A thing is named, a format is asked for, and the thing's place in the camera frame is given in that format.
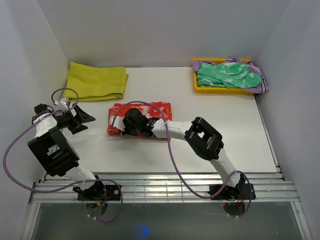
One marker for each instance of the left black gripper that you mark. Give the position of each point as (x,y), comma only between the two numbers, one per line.
(81,117)

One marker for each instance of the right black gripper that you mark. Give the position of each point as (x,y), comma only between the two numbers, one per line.
(126,131)

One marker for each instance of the red tie-dye trousers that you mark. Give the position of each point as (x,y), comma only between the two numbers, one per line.
(139,110)

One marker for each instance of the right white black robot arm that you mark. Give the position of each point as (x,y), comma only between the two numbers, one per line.
(205,141)

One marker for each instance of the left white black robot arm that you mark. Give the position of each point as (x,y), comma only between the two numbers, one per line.
(56,155)

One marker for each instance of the folded yellow-green trousers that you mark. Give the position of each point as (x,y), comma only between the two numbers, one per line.
(93,84)

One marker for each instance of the green tie-dye trousers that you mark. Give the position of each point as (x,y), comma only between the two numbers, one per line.
(227,75)

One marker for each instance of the yellow plastic bin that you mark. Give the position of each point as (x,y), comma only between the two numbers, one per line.
(216,90)

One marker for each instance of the purple striped garment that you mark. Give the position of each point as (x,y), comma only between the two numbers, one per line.
(259,89)

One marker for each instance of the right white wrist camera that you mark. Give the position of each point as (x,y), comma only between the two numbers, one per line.
(116,126)

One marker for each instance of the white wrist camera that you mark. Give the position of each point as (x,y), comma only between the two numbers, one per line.
(63,104)
(116,126)

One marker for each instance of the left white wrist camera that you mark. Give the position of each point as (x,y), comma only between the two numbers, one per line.
(63,104)

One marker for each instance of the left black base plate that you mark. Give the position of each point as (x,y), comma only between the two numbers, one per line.
(112,194)

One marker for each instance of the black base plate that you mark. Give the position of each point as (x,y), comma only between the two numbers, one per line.
(112,194)
(245,192)

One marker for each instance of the aluminium rail frame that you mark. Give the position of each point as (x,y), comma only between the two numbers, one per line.
(149,174)

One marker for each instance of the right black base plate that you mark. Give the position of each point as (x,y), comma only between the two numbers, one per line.
(245,192)

